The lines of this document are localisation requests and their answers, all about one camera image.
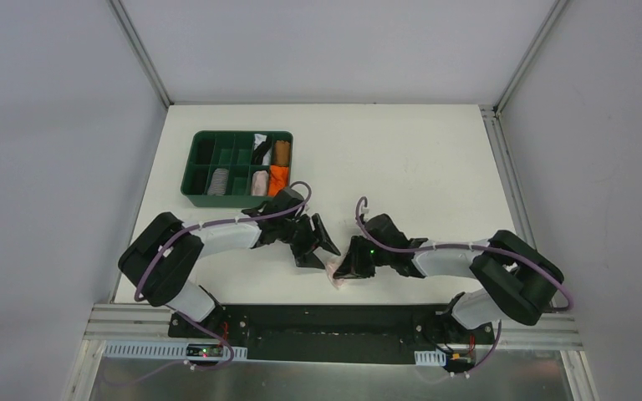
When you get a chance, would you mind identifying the aluminium rail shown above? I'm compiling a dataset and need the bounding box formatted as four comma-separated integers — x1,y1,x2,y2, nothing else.
84,303,584,352
478,104,558,314

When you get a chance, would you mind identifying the small white cable duct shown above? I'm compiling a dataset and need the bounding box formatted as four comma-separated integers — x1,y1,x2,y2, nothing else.
414,349,447,367

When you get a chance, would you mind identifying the aluminium front rail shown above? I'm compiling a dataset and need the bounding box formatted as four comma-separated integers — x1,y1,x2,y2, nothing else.
84,303,584,352

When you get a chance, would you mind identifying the black white rolled cloth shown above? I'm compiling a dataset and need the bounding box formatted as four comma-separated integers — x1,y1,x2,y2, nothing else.
251,134,273,165

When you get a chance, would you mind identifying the green compartment tray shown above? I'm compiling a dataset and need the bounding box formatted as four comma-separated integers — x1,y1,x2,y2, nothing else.
181,130,293,208

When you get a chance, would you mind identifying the right side aluminium rail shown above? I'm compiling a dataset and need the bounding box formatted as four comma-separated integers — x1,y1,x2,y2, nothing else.
478,104,558,314

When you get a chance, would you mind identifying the white underwear pink trim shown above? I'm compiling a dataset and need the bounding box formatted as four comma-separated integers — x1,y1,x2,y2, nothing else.
324,256,349,291

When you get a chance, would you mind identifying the grey striped rolled cloth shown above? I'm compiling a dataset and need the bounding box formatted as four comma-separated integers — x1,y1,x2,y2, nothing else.
206,168,230,196

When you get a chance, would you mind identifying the pink underwear navy trim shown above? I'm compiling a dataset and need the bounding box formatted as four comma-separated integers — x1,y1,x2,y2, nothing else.
250,170,269,196

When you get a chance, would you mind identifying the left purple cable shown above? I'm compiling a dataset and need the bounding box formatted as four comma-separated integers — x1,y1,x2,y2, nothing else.
99,180,313,387

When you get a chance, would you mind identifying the orange rolled cloth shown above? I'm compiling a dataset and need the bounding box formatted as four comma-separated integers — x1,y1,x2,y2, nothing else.
267,165,289,197

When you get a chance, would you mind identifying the white slotted cable duct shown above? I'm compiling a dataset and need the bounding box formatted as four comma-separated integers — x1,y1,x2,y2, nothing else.
103,341,248,363

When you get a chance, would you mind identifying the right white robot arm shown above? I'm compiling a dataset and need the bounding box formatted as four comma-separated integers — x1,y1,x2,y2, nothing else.
331,214,564,343

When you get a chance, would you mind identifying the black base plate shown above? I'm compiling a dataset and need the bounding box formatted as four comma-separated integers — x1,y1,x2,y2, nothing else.
168,304,494,364

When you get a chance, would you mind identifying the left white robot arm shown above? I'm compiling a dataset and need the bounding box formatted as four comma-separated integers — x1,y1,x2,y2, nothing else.
118,186,340,338

